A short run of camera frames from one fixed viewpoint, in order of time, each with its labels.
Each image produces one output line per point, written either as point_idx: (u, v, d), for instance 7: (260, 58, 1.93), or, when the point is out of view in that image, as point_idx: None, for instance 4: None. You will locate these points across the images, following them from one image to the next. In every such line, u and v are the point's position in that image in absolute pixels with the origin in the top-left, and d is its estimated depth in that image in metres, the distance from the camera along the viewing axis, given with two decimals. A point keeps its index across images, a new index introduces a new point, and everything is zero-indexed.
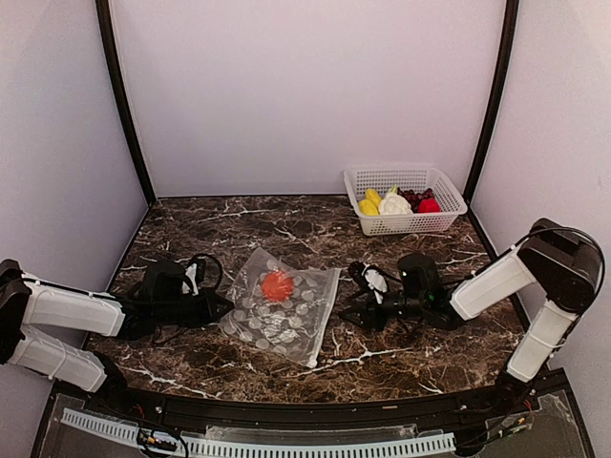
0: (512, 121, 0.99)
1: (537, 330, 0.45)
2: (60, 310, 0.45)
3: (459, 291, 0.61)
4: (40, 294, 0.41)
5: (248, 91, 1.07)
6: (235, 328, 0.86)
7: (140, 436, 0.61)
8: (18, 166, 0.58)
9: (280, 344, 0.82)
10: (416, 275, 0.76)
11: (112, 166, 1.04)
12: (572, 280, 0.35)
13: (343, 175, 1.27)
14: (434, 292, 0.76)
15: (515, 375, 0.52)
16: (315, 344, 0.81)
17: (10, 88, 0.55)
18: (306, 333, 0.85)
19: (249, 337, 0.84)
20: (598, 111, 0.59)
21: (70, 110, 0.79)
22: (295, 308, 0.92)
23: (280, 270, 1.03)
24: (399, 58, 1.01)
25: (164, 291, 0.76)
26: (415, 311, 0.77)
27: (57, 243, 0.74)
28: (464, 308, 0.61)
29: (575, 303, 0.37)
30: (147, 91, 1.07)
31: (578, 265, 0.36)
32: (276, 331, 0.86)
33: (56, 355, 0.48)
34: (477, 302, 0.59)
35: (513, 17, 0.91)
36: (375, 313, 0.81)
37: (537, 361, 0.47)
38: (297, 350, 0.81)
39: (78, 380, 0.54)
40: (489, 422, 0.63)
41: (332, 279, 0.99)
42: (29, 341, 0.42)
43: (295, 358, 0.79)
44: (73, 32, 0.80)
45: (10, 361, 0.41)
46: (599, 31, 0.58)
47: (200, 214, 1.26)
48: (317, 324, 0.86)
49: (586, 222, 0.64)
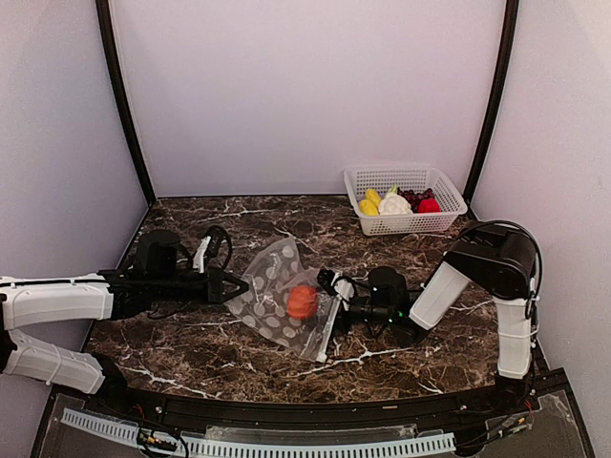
0: (513, 121, 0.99)
1: (506, 329, 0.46)
2: (39, 308, 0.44)
3: (416, 302, 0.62)
4: (13, 299, 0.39)
5: (248, 90, 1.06)
6: (242, 308, 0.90)
7: (140, 436, 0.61)
8: (18, 166, 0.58)
9: (284, 337, 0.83)
10: (386, 291, 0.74)
11: (111, 166, 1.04)
12: (499, 269, 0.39)
13: (343, 175, 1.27)
14: (403, 307, 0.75)
15: (512, 375, 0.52)
16: (323, 343, 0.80)
17: (10, 89, 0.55)
18: (312, 330, 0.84)
19: (252, 321, 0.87)
20: (599, 111, 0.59)
21: (70, 110, 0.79)
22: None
23: (289, 261, 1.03)
24: (399, 57, 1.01)
25: (158, 262, 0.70)
26: (380, 320, 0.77)
27: (56, 243, 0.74)
28: (425, 320, 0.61)
29: (510, 292, 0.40)
30: (148, 91, 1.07)
31: (504, 256, 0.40)
32: (278, 327, 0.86)
33: (52, 361, 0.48)
34: (434, 311, 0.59)
35: (513, 17, 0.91)
36: (343, 320, 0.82)
37: (518, 358, 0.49)
38: (305, 344, 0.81)
39: (75, 381, 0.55)
40: (489, 422, 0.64)
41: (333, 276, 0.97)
42: (21, 350, 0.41)
43: (301, 355, 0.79)
44: (73, 33, 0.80)
45: (7, 371, 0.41)
46: (599, 31, 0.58)
47: (200, 214, 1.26)
48: (324, 323, 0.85)
49: (586, 222, 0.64)
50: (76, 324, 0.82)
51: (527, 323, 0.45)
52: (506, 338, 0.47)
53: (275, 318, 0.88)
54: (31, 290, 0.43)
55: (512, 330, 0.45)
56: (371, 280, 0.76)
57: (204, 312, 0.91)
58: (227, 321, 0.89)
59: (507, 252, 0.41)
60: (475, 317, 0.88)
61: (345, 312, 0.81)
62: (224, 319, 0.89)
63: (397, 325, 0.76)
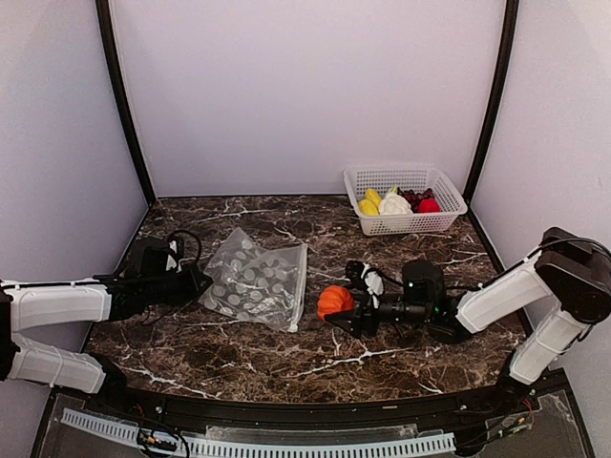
0: (513, 121, 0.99)
1: (544, 338, 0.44)
2: (43, 309, 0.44)
3: (466, 304, 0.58)
4: (20, 299, 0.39)
5: (247, 89, 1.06)
6: (215, 303, 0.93)
7: (140, 436, 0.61)
8: (17, 166, 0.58)
9: (261, 315, 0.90)
10: (424, 287, 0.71)
11: (111, 166, 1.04)
12: (592, 293, 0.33)
13: (343, 175, 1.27)
14: (440, 304, 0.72)
15: (518, 379, 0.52)
16: (294, 313, 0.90)
17: (10, 89, 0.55)
18: (285, 303, 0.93)
19: (230, 310, 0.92)
20: (598, 111, 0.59)
21: (70, 110, 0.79)
22: (269, 286, 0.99)
23: (254, 248, 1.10)
24: (398, 59, 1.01)
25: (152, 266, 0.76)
26: (414, 319, 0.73)
27: (56, 243, 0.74)
28: (476, 321, 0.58)
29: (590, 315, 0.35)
30: (147, 90, 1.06)
31: (596, 277, 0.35)
32: (256, 305, 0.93)
33: (53, 362, 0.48)
34: (485, 317, 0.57)
35: (513, 17, 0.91)
36: (371, 318, 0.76)
37: (539, 364, 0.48)
38: (279, 317, 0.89)
39: (78, 382, 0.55)
40: (489, 422, 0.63)
41: (301, 252, 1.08)
42: (25, 353, 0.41)
43: (276, 325, 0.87)
44: (73, 33, 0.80)
45: (11, 376, 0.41)
46: (599, 32, 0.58)
47: (200, 214, 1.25)
48: (295, 293, 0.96)
49: (586, 222, 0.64)
50: (76, 324, 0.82)
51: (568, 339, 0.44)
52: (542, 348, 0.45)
53: (252, 301, 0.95)
54: (34, 292, 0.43)
55: (559, 343, 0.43)
56: (405, 276, 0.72)
57: (204, 312, 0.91)
58: (227, 321, 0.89)
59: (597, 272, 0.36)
60: None
61: (374, 309, 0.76)
62: (224, 319, 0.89)
63: (435, 323, 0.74)
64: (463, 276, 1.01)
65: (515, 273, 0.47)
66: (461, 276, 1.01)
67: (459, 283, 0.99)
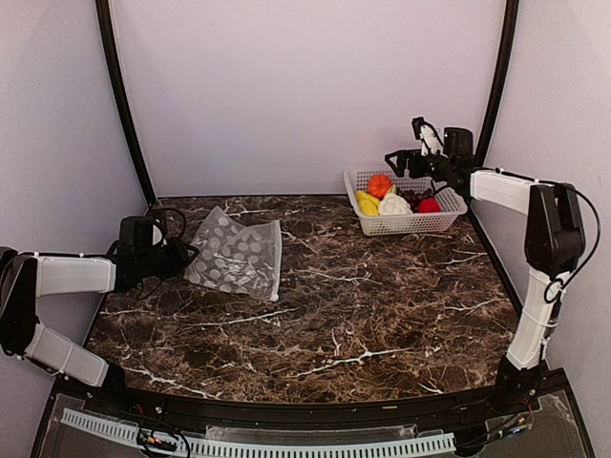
0: (513, 121, 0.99)
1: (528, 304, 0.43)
2: (56, 281, 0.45)
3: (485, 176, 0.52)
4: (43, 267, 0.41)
5: (246, 88, 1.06)
6: (200, 278, 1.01)
7: (140, 436, 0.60)
8: (18, 165, 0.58)
9: (242, 288, 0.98)
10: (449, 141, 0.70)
11: (111, 164, 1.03)
12: (543, 243, 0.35)
13: (343, 175, 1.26)
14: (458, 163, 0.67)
15: (512, 361, 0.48)
16: (274, 284, 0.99)
17: (11, 88, 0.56)
18: (265, 276, 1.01)
19: (213, 284, 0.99)
20: (599, 111, 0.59)
21: (69, 106, 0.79)
22: (246, 260, 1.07)
23: (230, 229, 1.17)
24: (397, 59, 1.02)
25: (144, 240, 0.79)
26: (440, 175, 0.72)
27: (56, 242, 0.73)
28: (473, 189, 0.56)
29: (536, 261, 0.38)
30: (147, 89, 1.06)
31: (558, 235, 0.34)
32: (235, 279, 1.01)
33: (65, 343, 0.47)
34: (487, 196, 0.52)
35: (513, 16, 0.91)
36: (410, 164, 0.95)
37: (525, 341, 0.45)
38: (259, 290, 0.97)
39: (86, 372, 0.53)
40: (489, 422, 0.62)
41: (272, 228, 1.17)
42: (43, 327, 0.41)
43: (255, 299, 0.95)
44: (72, 31, 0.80)
45: (29, 353, 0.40)
46: (599, 31, 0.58)
47: (200, 214, 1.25)
48: (272, 268, 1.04)
49: (586, 220, 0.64)
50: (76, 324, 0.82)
51: (552, 308, 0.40)
52: (529, 309, 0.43)
53: (231, 276, 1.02)
54: (52, 262, 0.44)
55: (532, 309, 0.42)
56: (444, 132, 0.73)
57: (204, 312, 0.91)
58: (227, 321, 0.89)
59: (562, 236, 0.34)
60: (475, 317, 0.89)
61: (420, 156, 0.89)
62: (224, 319, 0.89)
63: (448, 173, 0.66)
64: (463, 276, 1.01)
65: (520, 181, 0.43)
66: (462, 277, 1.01)
67: (459, 284, 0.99)
